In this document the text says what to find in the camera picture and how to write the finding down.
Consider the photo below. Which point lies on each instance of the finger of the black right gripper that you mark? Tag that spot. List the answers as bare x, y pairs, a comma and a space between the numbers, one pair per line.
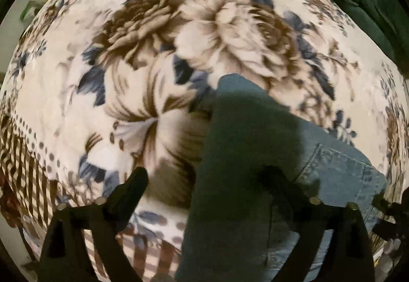
394, 224

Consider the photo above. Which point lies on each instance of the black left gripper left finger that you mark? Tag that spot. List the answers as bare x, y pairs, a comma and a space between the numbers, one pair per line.
64, 255

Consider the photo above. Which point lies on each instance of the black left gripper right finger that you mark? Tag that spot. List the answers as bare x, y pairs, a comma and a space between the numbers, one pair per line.
348, 256

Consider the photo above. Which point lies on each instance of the blue denim jeans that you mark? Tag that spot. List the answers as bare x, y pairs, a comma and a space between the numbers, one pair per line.
235, 231

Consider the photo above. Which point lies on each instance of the floral bed blanket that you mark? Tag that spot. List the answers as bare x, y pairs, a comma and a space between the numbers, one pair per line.
97, 87

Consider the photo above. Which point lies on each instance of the green and white container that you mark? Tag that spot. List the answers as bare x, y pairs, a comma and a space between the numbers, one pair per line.
30, 11

